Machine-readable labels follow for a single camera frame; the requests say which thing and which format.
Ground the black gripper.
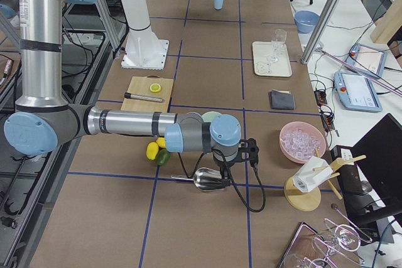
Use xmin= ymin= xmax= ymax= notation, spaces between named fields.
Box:
xmin=236 ymin=138 xmax=259 ymax=168

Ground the green bowl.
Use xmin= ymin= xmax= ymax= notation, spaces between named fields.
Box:
xmin=202 ymin=111 xmax=222 ymax=122

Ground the light blue cup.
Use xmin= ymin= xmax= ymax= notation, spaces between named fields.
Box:
xmin=214 ymin=0 xmax=224 ymax=10

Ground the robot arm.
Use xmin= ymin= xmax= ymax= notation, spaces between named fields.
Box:
xmin=4 ymin=0 xmax=258 ymax=167

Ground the steel ice scoop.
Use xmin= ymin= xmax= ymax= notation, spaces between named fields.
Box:
xmin=171 ymin=167 xmax=231 ymax=192

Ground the pink bowl with ice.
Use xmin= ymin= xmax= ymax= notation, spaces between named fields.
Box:
xmin=279 ymin=121 xmax=327 ymax=164

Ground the blue bowl with fork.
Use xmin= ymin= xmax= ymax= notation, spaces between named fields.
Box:
xmin=294 ymin=11 xmax=320 ymax=34

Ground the grey yellow cloth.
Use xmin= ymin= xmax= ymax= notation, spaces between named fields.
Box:
xmin=268 ymin=90 xmax=296 ymax=110

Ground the wooden mug tree stand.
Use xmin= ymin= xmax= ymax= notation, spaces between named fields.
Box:
xmin=284 ymin=155 xmax=366 ymax=212

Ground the green lime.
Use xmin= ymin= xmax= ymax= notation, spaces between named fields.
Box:
xmin=155 ymin=149 xmax=171 ymax=166

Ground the yellow lemon back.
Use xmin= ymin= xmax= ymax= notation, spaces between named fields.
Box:
xmin=156 ymin=137 xmax=166 ymax=149

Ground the yellow lemon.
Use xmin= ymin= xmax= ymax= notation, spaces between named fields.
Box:
xmin=156 ymin=137 xmax=166 ymax=149
xmin=146 ymin=142 xmax=160 ymax=161

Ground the white bear tray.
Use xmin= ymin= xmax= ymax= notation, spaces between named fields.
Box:
xmin=252 ymin=41 xmax=292 ymax=78

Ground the yellow lemon front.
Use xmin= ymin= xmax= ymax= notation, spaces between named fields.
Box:
xmin=146 ymin=142 xmax=160 ymax=161

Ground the half lemon slice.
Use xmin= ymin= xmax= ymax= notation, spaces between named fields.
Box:
xmin=149 ymin=83 xmax=161 ymax=93

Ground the wine glass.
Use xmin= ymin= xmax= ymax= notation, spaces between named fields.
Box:
xmin=268 ymin=28 xmax=287 ymax=63

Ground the near teach pendant tablet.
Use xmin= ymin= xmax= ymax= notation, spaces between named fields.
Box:
xmin=334 ymin=72 xmax=383 ymax=112

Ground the teach pendant tablet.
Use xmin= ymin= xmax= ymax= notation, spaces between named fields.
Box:
xmin=345 ymin=43 xmax=387 ymax=78
xmin=334 ymin=72 xmax=383 ymax=112

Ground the wooden cutting board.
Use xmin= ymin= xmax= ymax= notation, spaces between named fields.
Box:
xmin=121 ymin=76 xmax=174 ymax=112

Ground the black monitor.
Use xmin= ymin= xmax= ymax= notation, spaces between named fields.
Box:
xmin=331 ymin=113 xmax=401 ymax=226

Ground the steel muddler black cap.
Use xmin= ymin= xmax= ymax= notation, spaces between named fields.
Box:
xmin=124 ymin=92 xmax=165 ymax=103

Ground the far teach pendant tablet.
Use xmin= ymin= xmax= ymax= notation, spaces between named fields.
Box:
xmin=345 ymin=43 xmax=387 ymax=78

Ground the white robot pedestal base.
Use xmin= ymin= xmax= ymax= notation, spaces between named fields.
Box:
xmin=121 ymin=0 xmax=169 ymax=70

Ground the aluminium frame post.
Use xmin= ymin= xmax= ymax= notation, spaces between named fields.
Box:
xmin=301 ymin=0 xmax=340 ymax=65

